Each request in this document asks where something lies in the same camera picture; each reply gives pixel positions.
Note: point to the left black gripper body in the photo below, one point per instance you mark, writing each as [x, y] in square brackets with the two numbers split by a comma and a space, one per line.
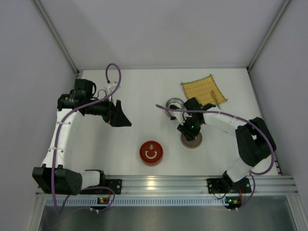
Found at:
[111, 112]

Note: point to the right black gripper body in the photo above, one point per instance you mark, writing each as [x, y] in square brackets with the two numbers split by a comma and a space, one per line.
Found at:
[186, 132]

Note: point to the beige lunch box lid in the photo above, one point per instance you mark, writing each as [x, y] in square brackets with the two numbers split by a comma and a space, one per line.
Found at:
[192, 144]

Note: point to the beige lunch box container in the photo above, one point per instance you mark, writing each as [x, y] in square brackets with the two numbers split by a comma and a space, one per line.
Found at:
[174, 103]

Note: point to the metal tongs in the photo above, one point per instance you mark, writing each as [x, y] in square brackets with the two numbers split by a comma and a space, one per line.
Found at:
[214, 96]

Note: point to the red lunch box lid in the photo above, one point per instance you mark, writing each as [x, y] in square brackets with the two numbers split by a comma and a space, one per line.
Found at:
[151, 150]

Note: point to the red lunch box container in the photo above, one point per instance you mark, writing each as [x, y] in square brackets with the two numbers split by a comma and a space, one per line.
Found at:
[151, 162]

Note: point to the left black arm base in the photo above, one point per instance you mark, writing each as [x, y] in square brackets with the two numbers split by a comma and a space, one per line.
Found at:
[104, 187]

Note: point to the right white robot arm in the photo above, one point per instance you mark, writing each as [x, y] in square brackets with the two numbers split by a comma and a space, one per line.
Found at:
[253, 139]

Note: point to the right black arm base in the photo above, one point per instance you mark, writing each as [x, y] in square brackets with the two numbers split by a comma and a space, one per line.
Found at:
[222, 185]

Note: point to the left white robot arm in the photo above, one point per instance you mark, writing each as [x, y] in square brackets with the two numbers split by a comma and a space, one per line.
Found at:
[55, 174]

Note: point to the yellow bamboo mat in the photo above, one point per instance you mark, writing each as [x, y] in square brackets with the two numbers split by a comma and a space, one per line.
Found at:
[201, 90]

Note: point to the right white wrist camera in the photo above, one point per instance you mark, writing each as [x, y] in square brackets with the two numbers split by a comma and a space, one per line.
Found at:
[179, 116]

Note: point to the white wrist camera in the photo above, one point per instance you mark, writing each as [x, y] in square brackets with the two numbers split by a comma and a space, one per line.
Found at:
[179, 116]
[110, 87]

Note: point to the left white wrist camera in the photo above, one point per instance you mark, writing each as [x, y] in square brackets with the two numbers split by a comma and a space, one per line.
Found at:
[110, 87]

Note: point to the grey slotted cable duct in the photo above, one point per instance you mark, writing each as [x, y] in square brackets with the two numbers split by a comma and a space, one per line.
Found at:
[147, 201]

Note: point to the left aluminium frame post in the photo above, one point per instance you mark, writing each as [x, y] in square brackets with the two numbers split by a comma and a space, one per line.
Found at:
[56, 36]

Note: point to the aluminium frame post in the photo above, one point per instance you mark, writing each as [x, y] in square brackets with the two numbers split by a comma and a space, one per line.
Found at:
[56, 36]
[269, 32]

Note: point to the aluminium front rail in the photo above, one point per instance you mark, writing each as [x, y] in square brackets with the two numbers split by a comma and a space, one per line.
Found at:
[197, 185]

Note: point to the right aluminium frame post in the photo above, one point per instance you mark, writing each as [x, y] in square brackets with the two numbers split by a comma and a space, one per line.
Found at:
[269, 32]

